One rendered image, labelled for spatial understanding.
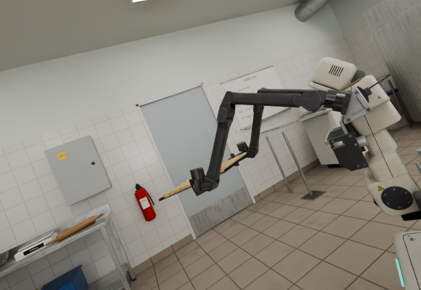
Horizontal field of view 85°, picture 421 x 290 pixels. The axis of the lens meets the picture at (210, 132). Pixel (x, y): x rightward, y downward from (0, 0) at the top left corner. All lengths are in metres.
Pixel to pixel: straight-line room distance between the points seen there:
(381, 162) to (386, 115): 0.19
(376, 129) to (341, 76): 0.27
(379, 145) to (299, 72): 3.71
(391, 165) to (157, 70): 3.15
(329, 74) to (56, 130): 3.13
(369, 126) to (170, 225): 2.82
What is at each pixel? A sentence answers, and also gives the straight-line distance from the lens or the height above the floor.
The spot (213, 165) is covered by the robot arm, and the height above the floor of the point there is 1.07.
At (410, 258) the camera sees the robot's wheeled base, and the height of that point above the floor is 0.28.
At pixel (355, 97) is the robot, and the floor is 1.12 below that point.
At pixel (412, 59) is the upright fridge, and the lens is 4.56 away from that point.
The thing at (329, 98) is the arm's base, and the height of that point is 1.15.
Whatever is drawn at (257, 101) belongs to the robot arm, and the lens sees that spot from 1.07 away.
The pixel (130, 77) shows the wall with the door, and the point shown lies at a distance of 3.61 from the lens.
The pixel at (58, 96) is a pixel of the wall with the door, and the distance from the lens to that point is 3.61.
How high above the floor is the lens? 1.19
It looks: 2 degrees up
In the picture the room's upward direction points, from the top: 24 degrees counter-clockwise
